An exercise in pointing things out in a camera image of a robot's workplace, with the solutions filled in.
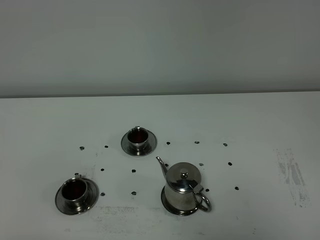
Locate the near stainless steel saucer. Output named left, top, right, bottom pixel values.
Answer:
left=55, top=178, right=100, bottom=216

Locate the far stainless steel teacup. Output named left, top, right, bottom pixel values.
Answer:
left=127, top=126, right=149, bottom=148

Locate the far stainless steel saucer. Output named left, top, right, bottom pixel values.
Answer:
left=121, top=130, right=158, bottom=157

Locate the near stainless steel teacup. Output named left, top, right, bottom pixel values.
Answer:
left=60, top=174, right=88, bottom=202

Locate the steel teapot saucer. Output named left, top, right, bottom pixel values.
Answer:
left=161, top=187, right=202, bottom=216

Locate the stainless steel saucer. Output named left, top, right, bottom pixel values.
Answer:
left=55, top=178, right=100, bottom=216
left=121, top=130, right=158, bottom=157

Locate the stainless steel teacup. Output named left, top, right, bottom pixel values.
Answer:
left=60, top=174, right=88, bottom=202
left=127, top=126, right=149, bottom=148

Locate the stainless steel teapot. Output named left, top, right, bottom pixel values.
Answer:
left=156, top=156, right=212, bottom=212

